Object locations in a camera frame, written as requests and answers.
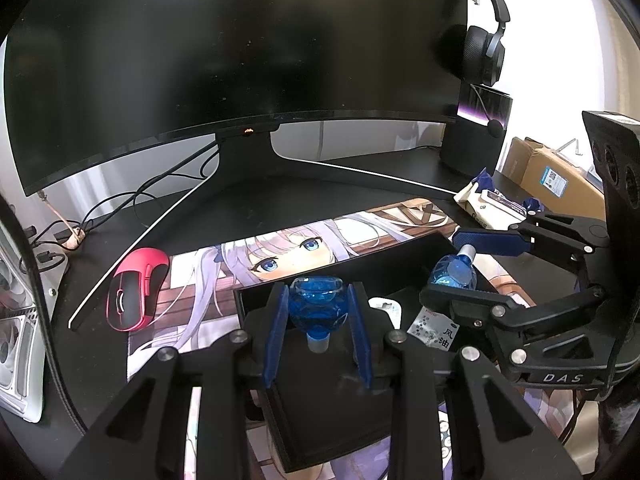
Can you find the printed desk mat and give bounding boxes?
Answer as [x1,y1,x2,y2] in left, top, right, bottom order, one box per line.
[125,199,576,480]

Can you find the green and white medicine box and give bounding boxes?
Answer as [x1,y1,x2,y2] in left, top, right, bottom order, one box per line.
[407,307,458,351]

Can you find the large white plug charger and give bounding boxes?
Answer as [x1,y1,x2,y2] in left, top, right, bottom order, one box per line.
[367,297,403,336]

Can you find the brown wet wipes packet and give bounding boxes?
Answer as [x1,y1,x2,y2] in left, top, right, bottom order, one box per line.
[454,167,543,233]

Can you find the metal bracket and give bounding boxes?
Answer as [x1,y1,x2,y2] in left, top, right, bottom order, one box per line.
[555,137,586,157]

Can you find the person's right forearm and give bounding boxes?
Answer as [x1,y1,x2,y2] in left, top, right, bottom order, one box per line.
[595,397,640,480]

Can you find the black curved monitor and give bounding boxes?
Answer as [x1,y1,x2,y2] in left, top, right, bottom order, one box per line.
[4,0,468,331]

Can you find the black speaker with purple panel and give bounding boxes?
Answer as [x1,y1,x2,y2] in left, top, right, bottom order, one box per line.
[440,84,515,178]

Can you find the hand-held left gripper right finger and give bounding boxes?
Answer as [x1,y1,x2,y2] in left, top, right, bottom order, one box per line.
[347,282,596,480]

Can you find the cardboard box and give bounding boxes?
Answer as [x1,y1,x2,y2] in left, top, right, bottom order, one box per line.
[500,136,608,221]

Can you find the blue glass bottle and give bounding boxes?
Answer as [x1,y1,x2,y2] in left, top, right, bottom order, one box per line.
[431,244,478,291]
[289,276,350,353]

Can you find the red and black mouse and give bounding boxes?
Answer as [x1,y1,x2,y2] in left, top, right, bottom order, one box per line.
[106,247,171,333]

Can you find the white PC case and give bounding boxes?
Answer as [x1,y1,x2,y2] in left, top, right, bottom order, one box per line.
[0,195,81,431]

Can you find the black storage box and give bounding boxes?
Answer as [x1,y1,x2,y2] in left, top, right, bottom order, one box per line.
[234,232,481,467]

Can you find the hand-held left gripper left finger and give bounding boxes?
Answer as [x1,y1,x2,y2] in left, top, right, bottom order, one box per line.
[57,282,291,480]

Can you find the black usb cables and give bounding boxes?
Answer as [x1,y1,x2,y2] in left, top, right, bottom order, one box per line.
[25,225,68,273]

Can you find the black headphones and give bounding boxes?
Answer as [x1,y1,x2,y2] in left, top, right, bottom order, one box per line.
[460,0,511,138]

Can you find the black monitor cable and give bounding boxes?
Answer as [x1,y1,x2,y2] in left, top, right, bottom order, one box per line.
[80,140,221,231]

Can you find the white remote with coloured buttons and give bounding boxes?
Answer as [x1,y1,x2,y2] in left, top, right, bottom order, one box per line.
[436,405,458,466]

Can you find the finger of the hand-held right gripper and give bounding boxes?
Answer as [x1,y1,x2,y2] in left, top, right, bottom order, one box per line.
[452,214,609,262]
[419,282,615,342]

